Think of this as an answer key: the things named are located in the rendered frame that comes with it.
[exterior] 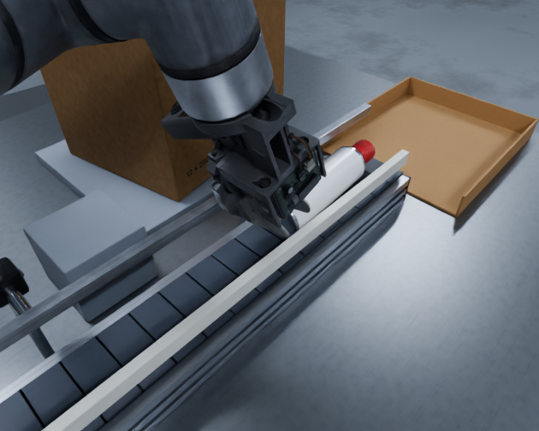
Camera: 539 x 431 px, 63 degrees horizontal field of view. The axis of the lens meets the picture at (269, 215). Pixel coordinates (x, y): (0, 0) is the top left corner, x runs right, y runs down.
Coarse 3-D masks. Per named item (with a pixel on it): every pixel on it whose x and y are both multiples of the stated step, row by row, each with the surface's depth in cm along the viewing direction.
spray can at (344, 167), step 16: (368, 144) 63; (336, 160) 58; (352, 160) 59; (368, 160) 63; (336, 176) 56; (352, 176) 58; (320, 192) 54; (336, 192) 56; (320, 208) 54; (288, 224) 53; (304, 224) 52
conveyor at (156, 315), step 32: (224, 256) 52; (256, 256) 52; (192, 288) 48; (256, 288) 49; (128, 320) 45; (160, 320) 45; (224, 320) 45; (96, 352) 43; (128, 352) 43; (32, 384) 40; (64, 384) 40; (96, 384) 40; (0, 416) 38; (32, 416) 38
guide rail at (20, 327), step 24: (192, 216) 45; (144, 240) 43; (168, 240) 44; (120, 264) 40; (72, 288) 38; (96, 288) 40; (24, 312) 36; (48, 312) 37; (0, 336) 35; (24, 336) 36
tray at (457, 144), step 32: (384, 96) 86; (416, 96) 92; (448, 96) 87; (352, 128) 83; (384, 128) 83; (416, 128) 83; (448, 128) 83; (480, 128) 83; (512, 128) 82; (384, 160) 75; (416, 160) 75; (448, 160) 75; (480, 160) 75; (416, 192) 68; (448, 192) 68
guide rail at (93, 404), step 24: (384, 168) 59; (360, 192) 56; (336, 216) 54; (288, 240) 49; (264, 264) 46; (240, 288) 44; (216, 312) 43; (168, 336) 40; (192, 336) 42; (144, 360) 38; (120, 384) 37; (72, 408) 35; (96, 408) 36
